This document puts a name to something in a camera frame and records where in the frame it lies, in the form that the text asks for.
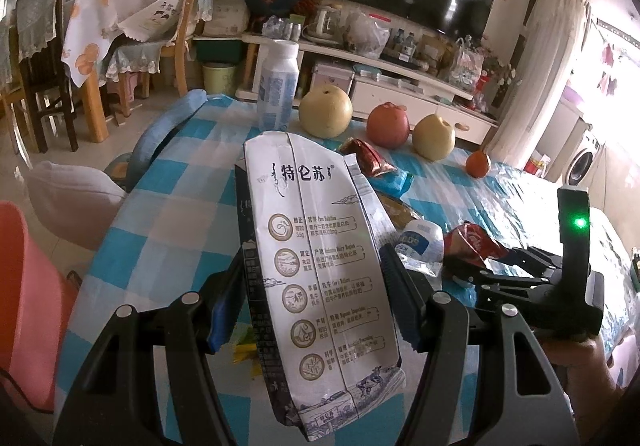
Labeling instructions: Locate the blue checked plastic tablecloth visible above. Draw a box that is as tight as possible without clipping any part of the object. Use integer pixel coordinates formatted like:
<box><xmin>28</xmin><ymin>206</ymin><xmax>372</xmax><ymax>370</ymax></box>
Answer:
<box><xmin>52</xmin><ymin>94</ymin><xmax>631</xmax><ymax>446</ymax></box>

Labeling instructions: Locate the lace covered air conditioner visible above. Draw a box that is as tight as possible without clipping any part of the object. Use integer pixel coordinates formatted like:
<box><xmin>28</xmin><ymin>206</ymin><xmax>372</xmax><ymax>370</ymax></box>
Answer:
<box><xmin>487</xmin><ymin>0</ymin><xmax>591</xmax><ymax>172</ymax></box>

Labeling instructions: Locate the washing machine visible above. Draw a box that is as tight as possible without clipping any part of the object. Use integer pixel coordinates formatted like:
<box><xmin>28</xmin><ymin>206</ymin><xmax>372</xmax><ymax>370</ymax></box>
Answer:
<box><xmin>562</xmin><ymin>126</ymin><xmax>606</xmax><ymax>187</ymax></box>

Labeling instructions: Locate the pack of small bottles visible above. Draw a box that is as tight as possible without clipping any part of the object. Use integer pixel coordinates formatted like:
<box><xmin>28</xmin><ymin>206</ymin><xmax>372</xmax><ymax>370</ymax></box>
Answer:
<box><xmin>262</xmin><ymin>15</ymin><xmax>306</xmax><ymax>40</ymax></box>

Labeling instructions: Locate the green bucket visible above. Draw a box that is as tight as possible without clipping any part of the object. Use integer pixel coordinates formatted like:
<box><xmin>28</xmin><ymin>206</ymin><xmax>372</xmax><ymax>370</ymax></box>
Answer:
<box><xmin>201</xmin><ymin>62</ymin><xmax>238</xmax><ymax>97</ymax></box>

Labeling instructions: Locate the pink plastic chair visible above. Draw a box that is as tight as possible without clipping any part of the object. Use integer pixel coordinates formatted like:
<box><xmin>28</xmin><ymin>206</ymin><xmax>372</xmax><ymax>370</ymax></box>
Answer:
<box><xmin>0</xmin><ymin>200</ymin><xmax>81</xmax><ymax>414</ymax></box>

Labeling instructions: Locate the small yellow pear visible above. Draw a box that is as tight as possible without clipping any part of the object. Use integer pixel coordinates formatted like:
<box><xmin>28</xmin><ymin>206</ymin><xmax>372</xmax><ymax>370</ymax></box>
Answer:
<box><xmin>411</xmin><ymin>113</ymin><xmax>457</xmax><ymax>162</ymax></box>

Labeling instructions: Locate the orange tangerine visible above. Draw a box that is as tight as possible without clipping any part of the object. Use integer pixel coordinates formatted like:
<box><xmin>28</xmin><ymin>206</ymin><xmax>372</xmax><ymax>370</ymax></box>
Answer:
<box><xmin>465</xmin><ymin>150</ymin><xmax>493</xmax><ymax>178</ymax></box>

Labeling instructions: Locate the pink plastic stool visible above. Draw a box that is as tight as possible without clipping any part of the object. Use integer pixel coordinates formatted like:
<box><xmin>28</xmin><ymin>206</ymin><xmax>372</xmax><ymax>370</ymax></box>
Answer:
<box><xmin>115</xmin><ymin>71</ymin><xmax>151</xmax><ymax>104</ymax></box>

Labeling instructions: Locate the clear plastic bag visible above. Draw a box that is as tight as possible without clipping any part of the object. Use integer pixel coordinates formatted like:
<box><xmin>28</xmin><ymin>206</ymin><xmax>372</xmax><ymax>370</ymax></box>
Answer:
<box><xmin>345</xmin><ymin>11</ymin><xmax>391</xmax><ymax>58</ymax></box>

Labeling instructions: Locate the purple basin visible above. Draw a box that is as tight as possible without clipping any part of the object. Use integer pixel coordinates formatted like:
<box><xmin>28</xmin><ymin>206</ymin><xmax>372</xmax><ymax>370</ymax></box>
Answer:
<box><xmin>562</xmin><ymin>84</ymin><xmax>588</xmax><ymax>112</ymax></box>

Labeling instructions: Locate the red foil snack wrapper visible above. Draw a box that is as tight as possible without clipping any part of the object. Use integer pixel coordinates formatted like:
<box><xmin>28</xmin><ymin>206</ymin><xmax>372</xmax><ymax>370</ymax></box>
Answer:
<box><xmin>339</xmin><ymin>137</ymin><xmax>398</xmax><ymax>177</ymax></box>

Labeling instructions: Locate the blue snack packet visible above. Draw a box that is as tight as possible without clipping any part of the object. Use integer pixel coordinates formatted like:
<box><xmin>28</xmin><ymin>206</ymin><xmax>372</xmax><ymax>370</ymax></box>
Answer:
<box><xmin>372</xmin><ymin>167</ymin><xmax>415</xmax><ymax>199</ymax></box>

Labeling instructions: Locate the fruit print tablecloth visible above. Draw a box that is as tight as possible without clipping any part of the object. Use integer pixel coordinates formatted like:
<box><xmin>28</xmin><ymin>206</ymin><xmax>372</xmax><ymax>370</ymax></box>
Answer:
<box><xmin>60</xmin><ymin>0</ymin><xmax>173</xmax><ymax>87</ymax></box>

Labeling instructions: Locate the large yellow pear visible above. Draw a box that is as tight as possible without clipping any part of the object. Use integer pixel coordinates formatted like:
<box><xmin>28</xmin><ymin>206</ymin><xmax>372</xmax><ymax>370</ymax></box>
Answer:
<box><xmin>298</xmin><ymin>86</ymin><xmax>353</xmax><ymax>138</ymax></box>

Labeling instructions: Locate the lace chair cover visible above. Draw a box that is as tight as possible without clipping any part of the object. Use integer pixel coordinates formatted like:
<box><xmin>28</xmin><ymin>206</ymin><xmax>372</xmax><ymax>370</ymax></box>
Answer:
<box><xmin>10</xmin><ymin>0</ymin><xmax>63</xmax><ymax>60</ymax></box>

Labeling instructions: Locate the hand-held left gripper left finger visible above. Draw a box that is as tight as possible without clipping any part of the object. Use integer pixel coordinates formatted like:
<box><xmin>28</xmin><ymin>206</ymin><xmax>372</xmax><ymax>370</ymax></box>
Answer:
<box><xmin>52</xmin><ymin>246</ymin><xmax>251</xmax><ymax>446</ymax></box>

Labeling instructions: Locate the dark wooden chair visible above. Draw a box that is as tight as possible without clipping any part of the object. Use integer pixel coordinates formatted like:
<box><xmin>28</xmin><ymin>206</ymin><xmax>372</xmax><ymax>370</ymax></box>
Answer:
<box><xmin>7</xmin><ymin>0</ymin><xmax>81</xmax><ymax>154</ymax></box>

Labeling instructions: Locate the white television cabinet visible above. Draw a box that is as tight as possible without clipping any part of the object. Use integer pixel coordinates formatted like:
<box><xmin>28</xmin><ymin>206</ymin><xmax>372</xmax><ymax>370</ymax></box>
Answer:
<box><xmin>235</xmin><ymin>31</ymin><xmax>501</xmax><ymax>144</ymax></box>

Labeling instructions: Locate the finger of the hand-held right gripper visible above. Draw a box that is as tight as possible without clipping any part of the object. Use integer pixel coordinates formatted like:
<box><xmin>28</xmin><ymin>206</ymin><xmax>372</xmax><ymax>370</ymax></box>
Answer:
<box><xmin>502</xmin><ymin>246</ymin><xmax>566</xmax><ymax>277</ymax></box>
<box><xmin>442</xmin><ymin>262</ymin><xmax>556</xmax><ymax>322</ymax></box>

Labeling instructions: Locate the person's right forearm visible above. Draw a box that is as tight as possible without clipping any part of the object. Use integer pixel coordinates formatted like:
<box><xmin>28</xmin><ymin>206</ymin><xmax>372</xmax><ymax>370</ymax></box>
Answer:
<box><xmin>540</xmin><ymin>333</ymin><xmax>626</xmax><ymax>429</ymax></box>

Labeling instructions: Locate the white cushion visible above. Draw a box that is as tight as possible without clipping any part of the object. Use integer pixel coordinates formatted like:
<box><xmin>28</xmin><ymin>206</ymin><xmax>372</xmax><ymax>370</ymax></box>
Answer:
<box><xmin>22</xmin><ymin>160</ymin><xmax>128</xmax><ymax>252</ymax></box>

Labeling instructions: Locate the white milk carton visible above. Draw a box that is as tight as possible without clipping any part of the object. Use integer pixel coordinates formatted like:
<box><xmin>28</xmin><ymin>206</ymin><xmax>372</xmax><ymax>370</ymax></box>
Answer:
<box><xmin>234</xmin><ymin>129</ymin><xmax>407</xmax><ymax>443</ymax></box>

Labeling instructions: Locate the wooden dining table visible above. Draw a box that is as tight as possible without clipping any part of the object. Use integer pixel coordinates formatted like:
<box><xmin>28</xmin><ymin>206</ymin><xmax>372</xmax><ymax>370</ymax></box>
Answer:
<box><xmin>80</xmin><ymin>71</ymin><xmax>151</xmax><ymax>144</ymax></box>

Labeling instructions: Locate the white milk bottle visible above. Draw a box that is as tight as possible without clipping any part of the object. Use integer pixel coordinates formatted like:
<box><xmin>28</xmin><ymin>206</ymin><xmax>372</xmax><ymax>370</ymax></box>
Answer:
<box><xmin>256</xmin><ymin>39</ymin><xmax>301</xmax><ymax>132</ymax></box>

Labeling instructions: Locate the brown stick packet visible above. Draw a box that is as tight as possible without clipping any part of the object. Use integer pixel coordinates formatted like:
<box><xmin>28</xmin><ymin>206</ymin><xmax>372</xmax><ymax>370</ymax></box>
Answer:
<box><xmin>377</xmin><ymin>193</ymin><xmax>423</xmax><ymax>232</ymax></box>

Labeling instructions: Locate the electric kettle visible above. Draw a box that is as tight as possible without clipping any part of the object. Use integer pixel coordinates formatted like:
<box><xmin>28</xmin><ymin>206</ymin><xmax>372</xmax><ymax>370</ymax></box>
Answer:
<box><xmin>307</xmin><ymin>5</ymin><xmax>346</xmax><ymax>40</ymax></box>

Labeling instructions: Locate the crushed clear plastic bottle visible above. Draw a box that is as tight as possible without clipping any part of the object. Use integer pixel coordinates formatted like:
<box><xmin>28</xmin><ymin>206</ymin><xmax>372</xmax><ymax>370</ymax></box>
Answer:
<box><xmin>392</xmin><ymin>220</ymin><xmax>447</xmax><ymax>287</ymax></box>

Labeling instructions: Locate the white bedding package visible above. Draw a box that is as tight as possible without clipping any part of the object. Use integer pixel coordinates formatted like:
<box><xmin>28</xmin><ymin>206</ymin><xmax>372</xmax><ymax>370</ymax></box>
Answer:
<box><xmin>202</xmin><ymin>0</ymin><xmax>251</xmax><ymax>37</ymax></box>

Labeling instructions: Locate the red apple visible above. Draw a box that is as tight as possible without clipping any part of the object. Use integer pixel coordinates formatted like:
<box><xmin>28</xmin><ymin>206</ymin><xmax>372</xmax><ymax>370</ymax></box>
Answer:
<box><xmin>366</xmin><ymin>101</ymin><xmax>412</xmax><ymax>149</ymax></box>

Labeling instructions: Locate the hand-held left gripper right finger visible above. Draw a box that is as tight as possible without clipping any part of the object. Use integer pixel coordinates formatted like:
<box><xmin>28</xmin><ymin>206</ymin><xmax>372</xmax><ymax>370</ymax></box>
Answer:
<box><xmin>378</xmin><ymin>243</ymin><xmax>576</xmax><ymax>446</ymax></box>

